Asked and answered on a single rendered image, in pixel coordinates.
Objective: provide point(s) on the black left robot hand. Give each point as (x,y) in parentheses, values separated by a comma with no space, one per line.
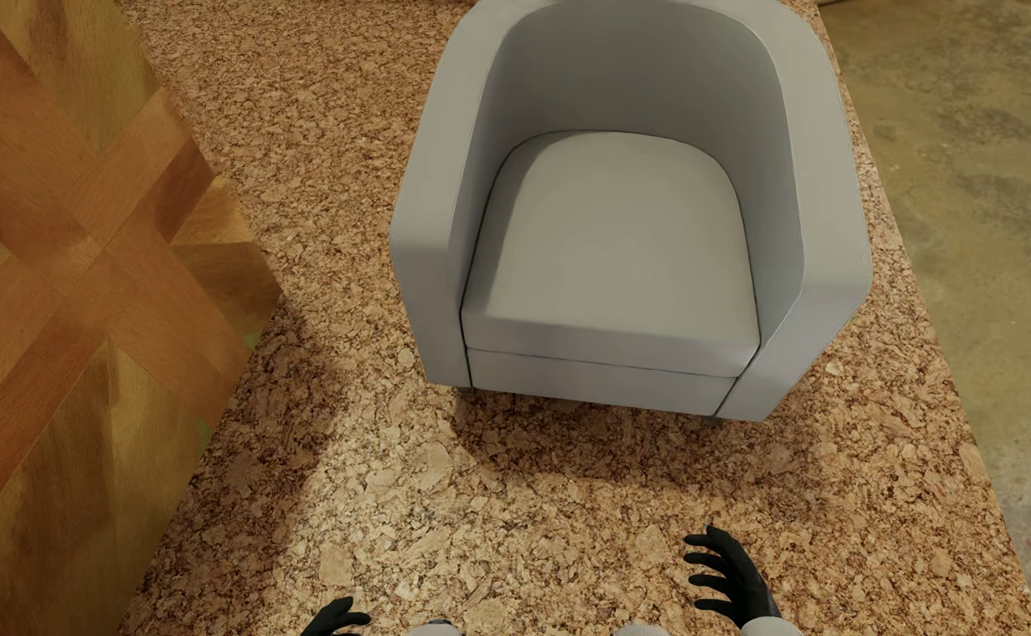
(335,618)

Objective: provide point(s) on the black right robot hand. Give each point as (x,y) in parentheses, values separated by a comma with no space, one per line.
(735,579)

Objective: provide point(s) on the grey tub armchair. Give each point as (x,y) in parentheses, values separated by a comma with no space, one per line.
(613,247)

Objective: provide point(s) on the brown cork-pattern rug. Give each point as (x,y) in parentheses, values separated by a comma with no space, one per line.
(533,512)

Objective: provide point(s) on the wooden parquet cabinet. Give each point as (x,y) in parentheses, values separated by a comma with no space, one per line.
(65,291)

